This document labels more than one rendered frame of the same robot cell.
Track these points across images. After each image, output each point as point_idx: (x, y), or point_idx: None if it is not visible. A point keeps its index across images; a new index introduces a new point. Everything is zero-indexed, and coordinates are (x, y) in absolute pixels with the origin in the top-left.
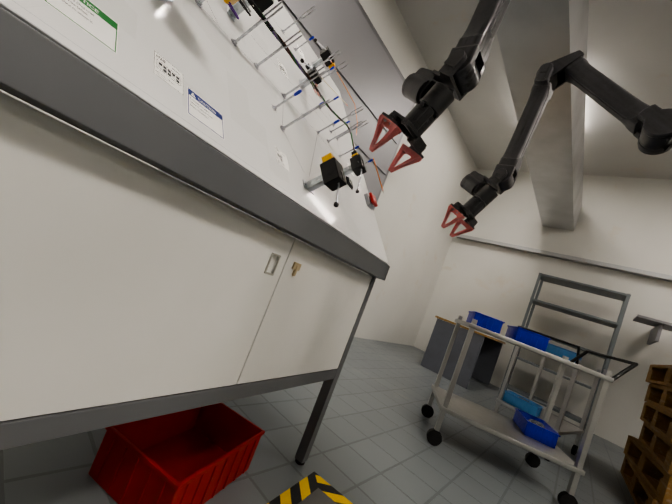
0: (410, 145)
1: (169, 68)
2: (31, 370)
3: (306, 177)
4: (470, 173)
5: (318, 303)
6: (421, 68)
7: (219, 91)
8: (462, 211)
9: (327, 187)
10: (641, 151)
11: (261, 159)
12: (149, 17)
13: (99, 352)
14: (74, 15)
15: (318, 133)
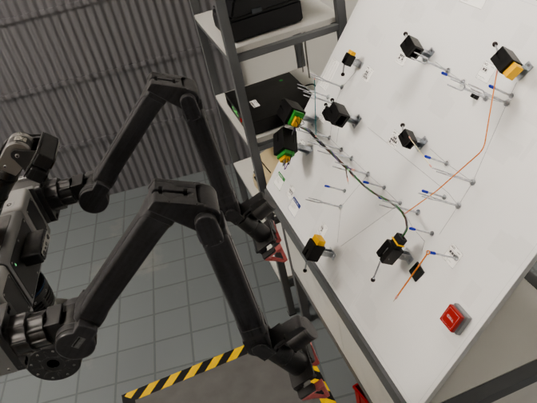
0: (272, 246)
1: (292, 189)
2: (301, 276)
3: (336, 246)
4: (301, 317)
5: (366, 360)
6: (260, 192)
7: (308, 192)
8: None
9: (359, 261)
10: (93, 351)
11: (307, 229)
12: (297, 168)
13: (307, 282)
14: (276, 183)
15: (399, 204)
